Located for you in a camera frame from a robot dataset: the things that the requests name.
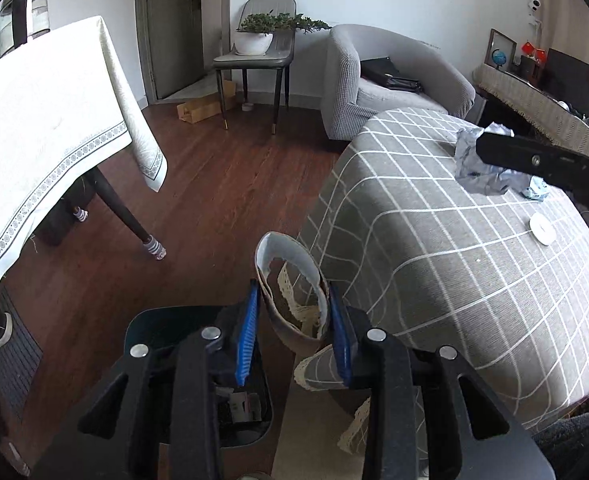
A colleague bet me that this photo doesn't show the black bag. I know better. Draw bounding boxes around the black bag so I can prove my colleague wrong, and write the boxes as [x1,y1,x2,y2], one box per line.
[360,56,425,93]

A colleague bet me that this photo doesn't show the sideboard with beige cloth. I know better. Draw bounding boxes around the sideboard with beige cloth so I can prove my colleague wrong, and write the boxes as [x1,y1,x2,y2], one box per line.
[473,63,589,166]

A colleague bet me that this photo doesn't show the glass electric kettle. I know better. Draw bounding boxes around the glass electric kettle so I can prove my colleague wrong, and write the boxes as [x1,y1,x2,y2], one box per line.
[0,0,51,60]

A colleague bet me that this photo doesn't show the dark teal waste bin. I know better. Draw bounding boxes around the dark teal waste bin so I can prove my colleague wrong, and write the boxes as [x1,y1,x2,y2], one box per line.
[123,304,275,448]

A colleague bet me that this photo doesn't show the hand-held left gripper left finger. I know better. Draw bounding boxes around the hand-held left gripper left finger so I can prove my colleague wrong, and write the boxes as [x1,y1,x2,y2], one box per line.
[32,280,262,480]

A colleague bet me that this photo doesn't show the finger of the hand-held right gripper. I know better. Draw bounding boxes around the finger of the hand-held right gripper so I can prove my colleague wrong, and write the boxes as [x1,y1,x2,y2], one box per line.
[475,132,589,192]

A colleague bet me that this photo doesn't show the grey dining chair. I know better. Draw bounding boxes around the grey dining chair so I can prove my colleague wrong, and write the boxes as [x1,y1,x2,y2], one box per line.
[212,0,297,135]

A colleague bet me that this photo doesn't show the potted plant white pot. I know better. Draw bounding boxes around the potted plant white pot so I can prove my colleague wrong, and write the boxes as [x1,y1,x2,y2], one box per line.
[233,11,332,57]

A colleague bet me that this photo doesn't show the round table grey checked tablecloth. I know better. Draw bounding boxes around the round table grey checked tablecloth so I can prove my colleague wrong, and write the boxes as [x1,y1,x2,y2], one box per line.
[294,107,589,456]

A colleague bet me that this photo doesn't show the grey door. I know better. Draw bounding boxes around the grey door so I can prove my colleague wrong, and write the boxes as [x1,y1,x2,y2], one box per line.
[134,0,232,107]

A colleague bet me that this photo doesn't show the person's grey fleece trousers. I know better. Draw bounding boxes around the person's grey fleece trousers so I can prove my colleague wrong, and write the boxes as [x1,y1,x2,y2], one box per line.
[531,407,589,480]

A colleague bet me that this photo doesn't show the dining table white tablecloth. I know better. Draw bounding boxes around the dining table white tablecloth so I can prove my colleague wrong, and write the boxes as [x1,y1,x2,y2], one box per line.
[0,16,169,311]

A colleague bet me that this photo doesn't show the white paper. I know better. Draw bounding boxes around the white paper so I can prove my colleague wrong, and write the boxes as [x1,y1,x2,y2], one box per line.
[454,122,530,197]

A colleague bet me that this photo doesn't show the grey floor mat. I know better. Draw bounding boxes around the grey floor mat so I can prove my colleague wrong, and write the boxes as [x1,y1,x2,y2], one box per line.
[0,285,45,418]

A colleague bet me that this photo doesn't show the white round lid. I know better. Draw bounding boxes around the white round lid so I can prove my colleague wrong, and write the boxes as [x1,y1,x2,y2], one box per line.
[529,213,556,246]

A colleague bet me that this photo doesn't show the grey armchair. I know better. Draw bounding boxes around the grey armchair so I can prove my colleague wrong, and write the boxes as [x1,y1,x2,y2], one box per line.
[320,24,476,141]

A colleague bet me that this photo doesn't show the long cardboard box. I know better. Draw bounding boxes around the long cardboard box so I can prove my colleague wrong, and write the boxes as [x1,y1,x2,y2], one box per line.
[176,80,238,125]

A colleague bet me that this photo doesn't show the blue white plastic packet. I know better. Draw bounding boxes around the blue white plastic packet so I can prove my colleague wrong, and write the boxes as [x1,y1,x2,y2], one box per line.
[521,177,550,202]

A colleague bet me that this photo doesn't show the black monitor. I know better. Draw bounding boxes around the black monitor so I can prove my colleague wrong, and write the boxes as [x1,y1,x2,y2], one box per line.
[547,48,589,106]

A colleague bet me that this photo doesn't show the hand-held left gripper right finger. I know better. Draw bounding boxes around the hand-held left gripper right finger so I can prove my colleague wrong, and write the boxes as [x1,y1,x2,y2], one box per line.
[328,282,557,480]

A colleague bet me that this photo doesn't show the dark picture frame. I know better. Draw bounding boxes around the dark picture frame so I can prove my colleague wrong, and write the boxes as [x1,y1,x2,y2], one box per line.
[488,29,517,72]

